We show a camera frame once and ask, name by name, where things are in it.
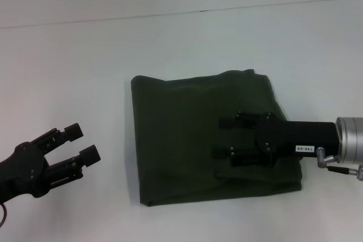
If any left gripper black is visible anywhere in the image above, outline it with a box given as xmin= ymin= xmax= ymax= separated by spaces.
xmin=0 ymin=122 xmax=102 ymax=206

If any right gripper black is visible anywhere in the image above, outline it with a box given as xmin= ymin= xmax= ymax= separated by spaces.
xmin=213 ymin=110 xmax=340 ymax=169

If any dark green FREE! t-shirt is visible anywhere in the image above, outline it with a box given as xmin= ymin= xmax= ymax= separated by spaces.
xmin=130 ymin=69 xmax=303 ymax=207

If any right gripper cable with connector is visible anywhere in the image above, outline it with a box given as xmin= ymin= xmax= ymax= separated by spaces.
xmin=316 ymin=146 xmax=363 ymax=182

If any dark red cable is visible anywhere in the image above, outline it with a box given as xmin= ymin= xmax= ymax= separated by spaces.
xmin=0 ymin=201 xmax=8 ymax=226

